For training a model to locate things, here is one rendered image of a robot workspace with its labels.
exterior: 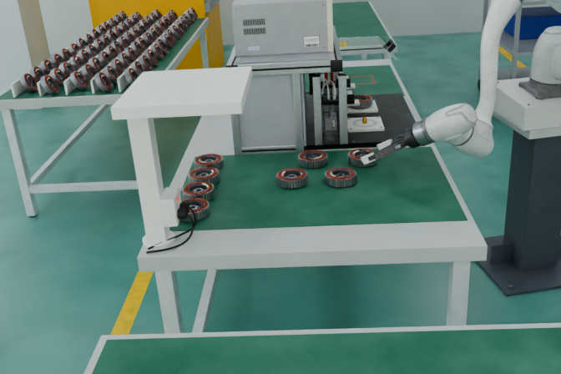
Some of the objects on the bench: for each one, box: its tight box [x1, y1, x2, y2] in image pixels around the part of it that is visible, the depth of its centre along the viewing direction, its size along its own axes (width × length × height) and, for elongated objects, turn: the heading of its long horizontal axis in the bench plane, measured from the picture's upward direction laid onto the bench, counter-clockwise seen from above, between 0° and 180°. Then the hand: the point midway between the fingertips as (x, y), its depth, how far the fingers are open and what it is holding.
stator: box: [348, 149, 378, 167], centre depth 237 cm, size 11×11×4 cm
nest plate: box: [347, 117, 385, 133], centre depth 268 cm, size 15×15×1 cm
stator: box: [325, 167, 356, 188], centre depth 222 cm, size 11×11×4 cm
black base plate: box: [306, 94, 416, 150], centre depth 280 cm, size 47×64×2 cm
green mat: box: [169, 147, 468, 231], centre depth 222 cm, size 94×61×1 cm, turn 96°
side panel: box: [230, 73, 304, 155], centre depth 246 cm, size 28×3×32 cm, turn 96°
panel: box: [301, 73, 306, 146], centre depth 275 cm, size 1×66×30 cm, turn 6°
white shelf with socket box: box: [110, 66, 252, 254], centre depth 192 cm, size 35×37×46 cm
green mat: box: [305, 65, 405, 98], centre depth 341 cm, size 94×61×1 cm, turn 96°
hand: (372, 154), depth 234 cm, fingers open, 13 cm apart
